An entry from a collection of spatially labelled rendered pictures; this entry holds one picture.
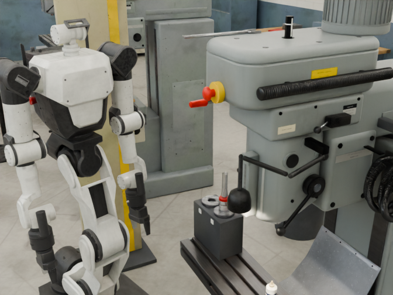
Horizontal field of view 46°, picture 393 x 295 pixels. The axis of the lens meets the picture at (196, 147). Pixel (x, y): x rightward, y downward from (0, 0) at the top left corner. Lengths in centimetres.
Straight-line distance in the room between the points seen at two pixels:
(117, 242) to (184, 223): 202
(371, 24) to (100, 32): 185
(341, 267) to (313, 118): 77
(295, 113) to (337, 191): 35
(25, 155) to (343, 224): 123
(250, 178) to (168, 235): 242
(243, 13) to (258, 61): 760
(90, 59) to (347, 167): 97
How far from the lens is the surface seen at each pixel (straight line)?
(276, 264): 353
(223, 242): 198
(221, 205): 195
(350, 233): 191
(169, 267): 347
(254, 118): 134
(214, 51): 129
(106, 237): 193
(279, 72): 122
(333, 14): 147
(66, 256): 239
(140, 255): 355
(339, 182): 153
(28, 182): 181
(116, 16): 294
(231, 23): 867
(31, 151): 175
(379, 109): 155
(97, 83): 176
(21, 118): 173
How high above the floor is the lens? 213
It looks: 24 degrees down
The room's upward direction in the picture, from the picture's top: straight up
